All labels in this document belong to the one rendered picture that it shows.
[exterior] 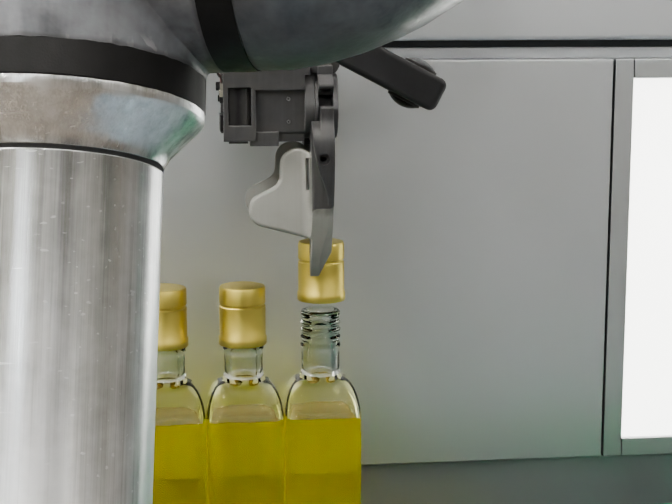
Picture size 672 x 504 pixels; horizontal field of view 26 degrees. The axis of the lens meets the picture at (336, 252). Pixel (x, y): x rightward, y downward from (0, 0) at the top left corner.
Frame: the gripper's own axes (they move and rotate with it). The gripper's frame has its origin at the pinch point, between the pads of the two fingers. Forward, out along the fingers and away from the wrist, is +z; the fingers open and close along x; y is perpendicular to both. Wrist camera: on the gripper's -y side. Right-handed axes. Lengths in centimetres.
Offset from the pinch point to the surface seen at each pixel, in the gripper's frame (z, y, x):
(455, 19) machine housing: -16.8, -12.2, -12.9
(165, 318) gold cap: 4.2, 11.5, 2.1
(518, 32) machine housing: -15.7, -17.5, -13.0
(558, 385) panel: 14.0, -21.3, -12.3
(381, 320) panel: 7.9, -6.1, -12.1
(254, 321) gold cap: 4.6, 5.1, 1.8
